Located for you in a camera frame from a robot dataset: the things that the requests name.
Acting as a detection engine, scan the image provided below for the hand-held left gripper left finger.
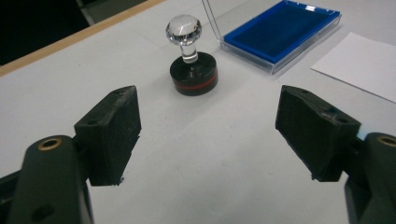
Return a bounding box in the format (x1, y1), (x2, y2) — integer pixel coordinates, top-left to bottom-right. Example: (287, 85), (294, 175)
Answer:
(74, 85), (143, 188)

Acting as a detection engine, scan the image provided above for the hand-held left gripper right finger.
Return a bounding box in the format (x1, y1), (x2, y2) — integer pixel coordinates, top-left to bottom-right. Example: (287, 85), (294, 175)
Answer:
(275, 85), (362, 183)

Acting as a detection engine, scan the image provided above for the small white paper sheet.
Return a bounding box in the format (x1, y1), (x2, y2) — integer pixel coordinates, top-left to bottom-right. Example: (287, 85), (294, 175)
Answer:
(310, 32), (396, 105)

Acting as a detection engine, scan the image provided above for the black stamp with crystal knob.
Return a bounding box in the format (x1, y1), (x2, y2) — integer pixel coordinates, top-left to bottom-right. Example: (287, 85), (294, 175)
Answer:
(165, 14), (219, 91)

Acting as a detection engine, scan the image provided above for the blue ink pad clear case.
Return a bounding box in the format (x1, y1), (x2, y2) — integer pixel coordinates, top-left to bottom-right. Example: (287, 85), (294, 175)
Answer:
(201, 0), (343, 76)

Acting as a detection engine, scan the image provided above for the large white table cover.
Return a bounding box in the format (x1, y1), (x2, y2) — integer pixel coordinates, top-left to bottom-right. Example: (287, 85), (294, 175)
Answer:
(0, 0), (396, 224)

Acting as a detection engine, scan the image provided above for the wooden table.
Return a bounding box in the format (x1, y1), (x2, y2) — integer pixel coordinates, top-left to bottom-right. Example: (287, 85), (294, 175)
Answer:
(0, 0), (166, 78)

